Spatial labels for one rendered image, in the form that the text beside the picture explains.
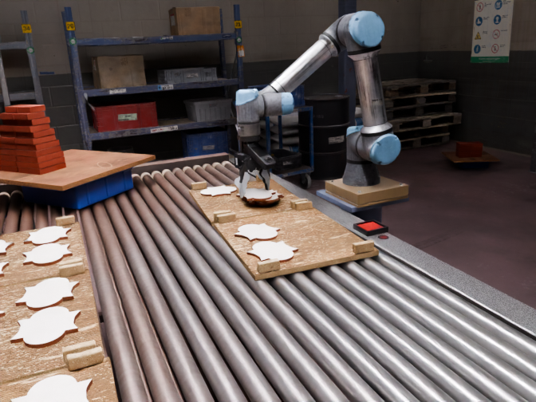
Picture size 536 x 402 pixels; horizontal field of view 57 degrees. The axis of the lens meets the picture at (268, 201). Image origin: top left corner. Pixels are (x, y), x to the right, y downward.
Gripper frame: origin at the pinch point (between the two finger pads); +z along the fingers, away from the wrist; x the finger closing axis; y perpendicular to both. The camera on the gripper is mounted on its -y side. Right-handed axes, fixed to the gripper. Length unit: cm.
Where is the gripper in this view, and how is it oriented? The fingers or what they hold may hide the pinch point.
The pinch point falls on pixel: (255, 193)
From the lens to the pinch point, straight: 172.4
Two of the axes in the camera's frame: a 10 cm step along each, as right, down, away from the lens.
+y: -5.8, -2.2, 7.8
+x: -8.1, 2.1, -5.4
